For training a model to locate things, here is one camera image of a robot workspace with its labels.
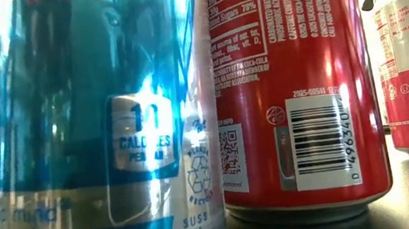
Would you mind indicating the red Coca-Cola can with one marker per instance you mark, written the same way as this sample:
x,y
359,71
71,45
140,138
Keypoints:
x,y
299,60

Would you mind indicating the blue Red Bull can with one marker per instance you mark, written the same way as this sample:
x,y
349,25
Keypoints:
x,y
73,126

